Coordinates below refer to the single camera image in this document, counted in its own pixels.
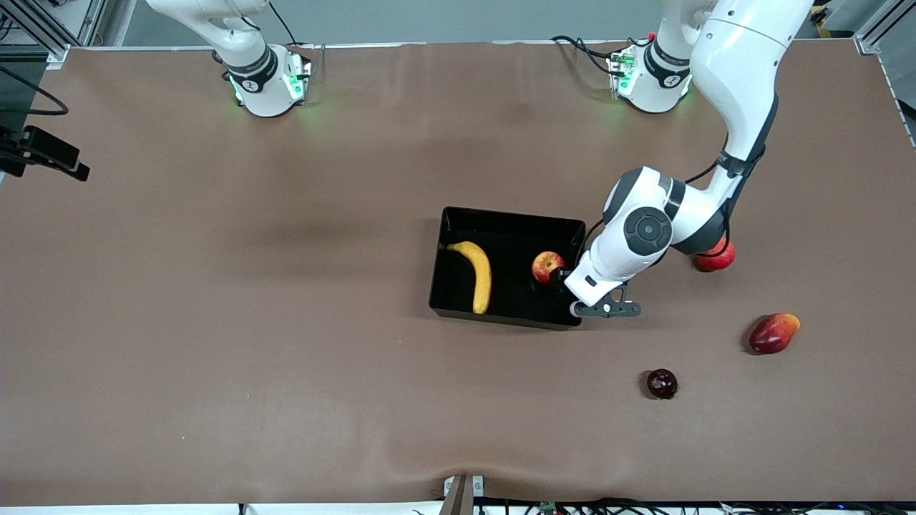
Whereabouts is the red yellow apple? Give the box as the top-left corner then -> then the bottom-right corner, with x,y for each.
531,250 -> 566,285

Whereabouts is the yellow banana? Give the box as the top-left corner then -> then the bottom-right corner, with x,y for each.
447,241 -> 493,315

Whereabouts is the black rectangular plastic box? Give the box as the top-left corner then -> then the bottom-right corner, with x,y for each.
428,206 -> 587,332

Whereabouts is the dark purple plum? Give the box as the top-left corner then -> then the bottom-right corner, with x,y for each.
647,368 -> 678,400

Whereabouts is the red pomegranate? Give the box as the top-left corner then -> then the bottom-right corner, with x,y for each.
696,240 -> 736,273

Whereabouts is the red yellow mango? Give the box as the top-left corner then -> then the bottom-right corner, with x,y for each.
749,313 -> 801,355

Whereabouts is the brown table mat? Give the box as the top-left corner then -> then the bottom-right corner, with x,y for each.
0,39 -> 916,507

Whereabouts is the aluminium frame rail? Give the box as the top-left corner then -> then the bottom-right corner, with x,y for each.
855,0 -> 916,54
0,0 -> 108,69

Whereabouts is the grey metal mounting bracket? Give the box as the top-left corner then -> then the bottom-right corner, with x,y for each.
442,474 -> 485,515

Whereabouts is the black left arm base cable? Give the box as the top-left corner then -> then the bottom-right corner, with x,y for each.
551,34 -> 618,75

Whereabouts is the black arm base cable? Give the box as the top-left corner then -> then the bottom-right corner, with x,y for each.
551,34 -> 618,75
268,0 -> 301,47

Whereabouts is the black right arm base cable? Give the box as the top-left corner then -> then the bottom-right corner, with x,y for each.
268,0 -> 301,47

